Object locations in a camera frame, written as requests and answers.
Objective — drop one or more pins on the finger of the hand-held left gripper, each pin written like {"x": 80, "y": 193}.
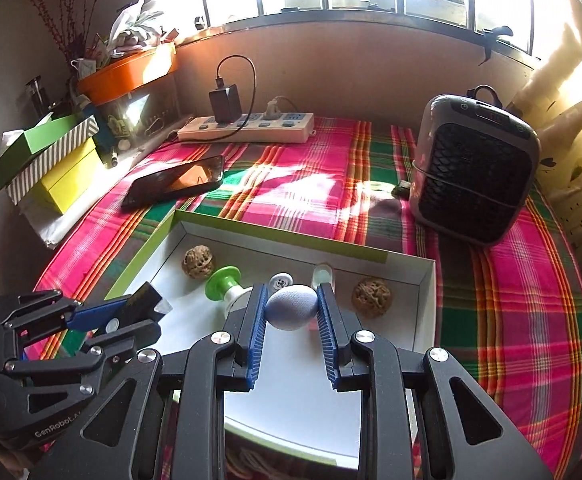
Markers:
{"x": 98, "y": 314}
{"x": 121, "y": 337}

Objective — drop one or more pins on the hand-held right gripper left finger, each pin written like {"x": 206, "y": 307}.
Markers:
{"x": 256, "y": 330}

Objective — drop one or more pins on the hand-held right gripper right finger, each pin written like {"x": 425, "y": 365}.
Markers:
{"x": 327, "y": 330}

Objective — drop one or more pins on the grey egg-shaped ball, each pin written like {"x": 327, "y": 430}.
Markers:
{"x": 291, "y": 307}

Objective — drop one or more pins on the carved brown walnut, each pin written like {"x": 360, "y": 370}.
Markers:
{"x": 198, "y": 261}
{"x": 370, "y": 298}

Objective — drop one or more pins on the small white round button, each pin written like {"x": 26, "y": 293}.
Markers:
{"x": 281, "y": 280}

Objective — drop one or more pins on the small translucent cylinder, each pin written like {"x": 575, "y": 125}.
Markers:
{"x": 322, "y": 274}

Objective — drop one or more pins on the green and white spool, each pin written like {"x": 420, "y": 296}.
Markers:
{"x": 223, "y": 282}

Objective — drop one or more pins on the green cardboard box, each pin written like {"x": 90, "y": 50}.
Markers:
{"x": 291, "y": 240}

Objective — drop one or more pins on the yellow box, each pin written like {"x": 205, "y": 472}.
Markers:
{"x": 68, "y": 185}

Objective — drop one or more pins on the black smartphone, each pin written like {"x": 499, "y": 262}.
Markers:
{"x": 176, "y": 181}

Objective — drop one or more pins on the striped box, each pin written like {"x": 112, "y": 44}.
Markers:
{"x": 51, "y": 165}

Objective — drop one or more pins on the small black plug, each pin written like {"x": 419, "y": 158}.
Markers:
{"x": 400, "y": 190}

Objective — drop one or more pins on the green tissue box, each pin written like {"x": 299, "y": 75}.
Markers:
{"x": 41, "y": 142}

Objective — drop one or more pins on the plaid tablecloth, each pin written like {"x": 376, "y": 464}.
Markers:
{"x": 511, "y": 310}

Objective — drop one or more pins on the white tissue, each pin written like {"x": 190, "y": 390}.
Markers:
{"x": 12, "y": 139}

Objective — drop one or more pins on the white power strip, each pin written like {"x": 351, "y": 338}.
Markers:
{"x": 271, "y": 132}

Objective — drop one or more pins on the glass tank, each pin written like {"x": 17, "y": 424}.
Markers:
{"x": 141, "y": 120}

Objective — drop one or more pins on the grey fan heater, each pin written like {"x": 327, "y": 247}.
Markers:
{"x": 471, "y": 175}

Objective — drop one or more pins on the white plug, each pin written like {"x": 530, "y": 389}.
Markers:
{"x": 273, "y": 110}

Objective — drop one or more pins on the dark glass jar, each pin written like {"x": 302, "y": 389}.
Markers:
{"x": 38, "y": 97}

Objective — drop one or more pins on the black charger adapter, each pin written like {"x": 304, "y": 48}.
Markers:
{"x": 225, "y": 105}

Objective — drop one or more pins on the orange tray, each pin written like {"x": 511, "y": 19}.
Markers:
{"x": 131, "y": 77}

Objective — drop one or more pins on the white plastic bag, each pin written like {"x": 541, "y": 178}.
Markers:
{"x": 133, "y": 22}

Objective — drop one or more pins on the red dried branches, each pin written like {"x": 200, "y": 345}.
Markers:
{"x": 66, "y": 20}

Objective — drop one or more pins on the cream heart print curtain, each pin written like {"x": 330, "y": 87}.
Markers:
{"x": 571, "y": 160}

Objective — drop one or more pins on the black cloth tie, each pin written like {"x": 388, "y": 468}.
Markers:
{"x": 493, "y": 37}

